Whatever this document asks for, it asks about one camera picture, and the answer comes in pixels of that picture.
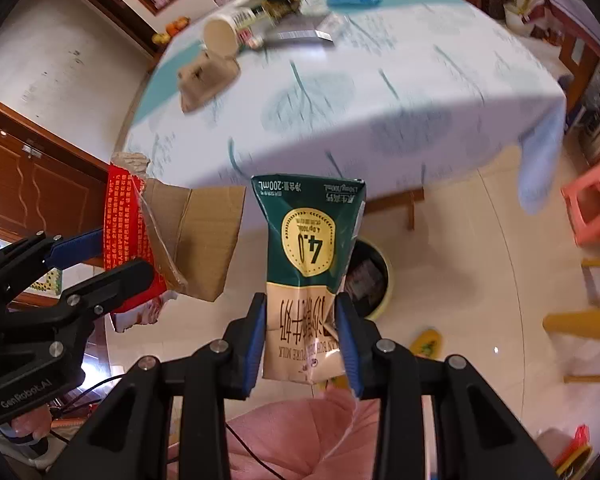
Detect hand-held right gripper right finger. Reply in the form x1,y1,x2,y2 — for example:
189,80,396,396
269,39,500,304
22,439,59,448
332,291,561,480

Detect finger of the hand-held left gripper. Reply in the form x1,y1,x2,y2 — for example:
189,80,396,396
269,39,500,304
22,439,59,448
0,229,106,311
10,259,155,361

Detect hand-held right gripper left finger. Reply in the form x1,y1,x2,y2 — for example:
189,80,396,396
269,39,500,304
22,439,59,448
45,291,268,480

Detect red cardboard box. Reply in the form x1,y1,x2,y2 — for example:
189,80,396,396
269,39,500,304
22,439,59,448
102,152,247,333

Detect green cream milk carton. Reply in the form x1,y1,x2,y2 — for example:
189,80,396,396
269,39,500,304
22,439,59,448
250,174,367,386

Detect person's left forearm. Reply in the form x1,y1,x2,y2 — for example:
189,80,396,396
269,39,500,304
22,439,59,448
0,422,56,472

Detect pale green trash bin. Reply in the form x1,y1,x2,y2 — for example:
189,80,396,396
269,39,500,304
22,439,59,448
345,239,395,321

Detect person's left hand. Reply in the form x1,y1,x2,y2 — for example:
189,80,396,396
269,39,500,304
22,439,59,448
0,404,52,447

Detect brown wooden double door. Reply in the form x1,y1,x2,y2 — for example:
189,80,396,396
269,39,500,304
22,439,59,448
0,90,112,311

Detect pink fleece cloth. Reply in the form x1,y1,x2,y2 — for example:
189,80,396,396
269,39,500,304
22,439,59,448
167,387,396,480

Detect brown pulp egg carton piece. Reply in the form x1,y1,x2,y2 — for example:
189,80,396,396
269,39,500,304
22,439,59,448
177,52,241,113

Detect yellow wooden chair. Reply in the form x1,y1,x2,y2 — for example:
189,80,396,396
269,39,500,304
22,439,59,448
542,257,600,386

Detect fruit bowl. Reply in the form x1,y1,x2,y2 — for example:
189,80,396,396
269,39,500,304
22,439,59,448
152,17,191,45

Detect red yellow packet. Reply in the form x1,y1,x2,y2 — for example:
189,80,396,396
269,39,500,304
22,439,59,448
554,425,594,477

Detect printed paper cup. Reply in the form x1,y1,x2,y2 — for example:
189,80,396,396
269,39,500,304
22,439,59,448
202,0,303,58

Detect teal white patterned tablecloth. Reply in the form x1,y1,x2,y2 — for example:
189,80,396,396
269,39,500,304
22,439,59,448
112,0,568,233

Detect pink plastic stool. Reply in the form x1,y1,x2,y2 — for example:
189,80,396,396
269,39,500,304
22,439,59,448
560,155,600,247

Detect silver foil packet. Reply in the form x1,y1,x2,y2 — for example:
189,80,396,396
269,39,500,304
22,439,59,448
265,12,348,49

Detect white bucket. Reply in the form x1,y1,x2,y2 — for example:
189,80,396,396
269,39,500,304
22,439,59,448
504,2,538,36

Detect dark wooden furniture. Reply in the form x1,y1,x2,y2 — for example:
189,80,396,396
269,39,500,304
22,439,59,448
537,0,600,128

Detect wooden table frame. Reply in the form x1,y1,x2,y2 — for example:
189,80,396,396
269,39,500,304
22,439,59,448
365,187,426,232

